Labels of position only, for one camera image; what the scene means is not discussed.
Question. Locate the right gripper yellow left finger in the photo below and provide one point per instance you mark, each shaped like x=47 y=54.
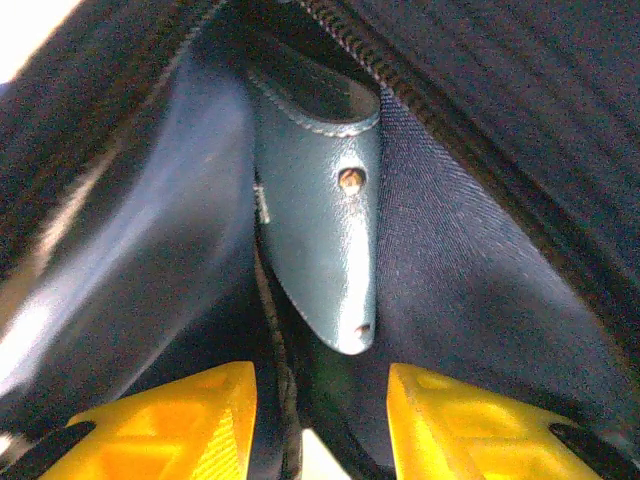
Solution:
x=165 y=435

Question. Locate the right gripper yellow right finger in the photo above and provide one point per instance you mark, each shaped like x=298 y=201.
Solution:
x=475 y=440

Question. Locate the navy blue backpack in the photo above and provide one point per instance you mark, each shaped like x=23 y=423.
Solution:
x=475 y=225

